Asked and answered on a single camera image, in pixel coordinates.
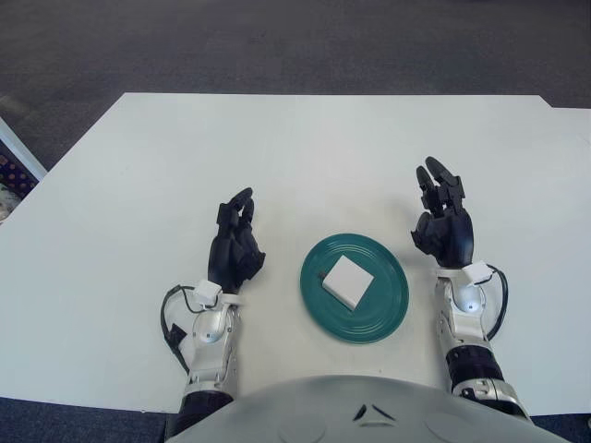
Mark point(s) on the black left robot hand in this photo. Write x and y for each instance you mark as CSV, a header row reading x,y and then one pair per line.
x,y
233,254

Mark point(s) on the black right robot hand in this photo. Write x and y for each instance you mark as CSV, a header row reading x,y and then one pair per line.
x,y
450,235

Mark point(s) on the white charger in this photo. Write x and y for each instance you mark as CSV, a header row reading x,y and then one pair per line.
x,y
348,281

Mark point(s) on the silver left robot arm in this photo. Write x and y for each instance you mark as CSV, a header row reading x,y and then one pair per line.
x,y
212,350

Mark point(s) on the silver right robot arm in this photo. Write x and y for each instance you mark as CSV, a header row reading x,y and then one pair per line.
x,y
466,323

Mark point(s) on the teal green plate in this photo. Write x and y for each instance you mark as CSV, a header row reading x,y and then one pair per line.
x,y
383,304

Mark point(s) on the right wrist white connector box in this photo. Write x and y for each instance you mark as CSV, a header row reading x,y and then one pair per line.
x,y
478,272

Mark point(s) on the wrist white connector box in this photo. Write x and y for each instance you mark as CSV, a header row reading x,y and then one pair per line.
x,y
205,293
478,272

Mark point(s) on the left wrist white connector box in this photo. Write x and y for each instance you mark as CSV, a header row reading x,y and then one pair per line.
x,y
205,293

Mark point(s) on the silver robot torso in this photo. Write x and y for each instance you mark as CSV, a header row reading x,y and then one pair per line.
x,y
369,415

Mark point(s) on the patterned box with white rim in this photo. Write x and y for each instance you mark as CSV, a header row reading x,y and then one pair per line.
x,y
11,175

